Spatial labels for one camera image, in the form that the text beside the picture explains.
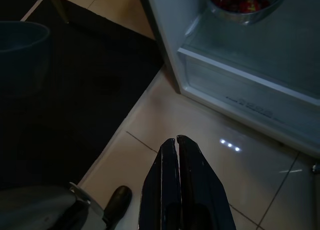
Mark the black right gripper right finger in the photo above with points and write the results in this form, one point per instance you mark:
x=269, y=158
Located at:
x=202, y=197

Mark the clear fridge crisper drawer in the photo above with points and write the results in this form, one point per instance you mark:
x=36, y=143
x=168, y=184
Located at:
x=250, y=85

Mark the black floor mat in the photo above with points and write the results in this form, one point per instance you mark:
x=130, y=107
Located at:
x=12, y=3
x=75, y=102

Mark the red candy pile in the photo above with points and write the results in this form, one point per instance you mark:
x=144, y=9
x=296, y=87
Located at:
x=247, y=4

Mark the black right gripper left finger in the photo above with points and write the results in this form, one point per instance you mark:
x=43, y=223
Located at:
x=162, y=190

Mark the metal bowl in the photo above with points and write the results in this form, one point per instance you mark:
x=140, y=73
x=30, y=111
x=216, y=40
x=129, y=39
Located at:
x=225, y=11

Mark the silver fridge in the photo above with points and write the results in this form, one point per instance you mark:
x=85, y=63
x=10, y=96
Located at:
x=165, y=40

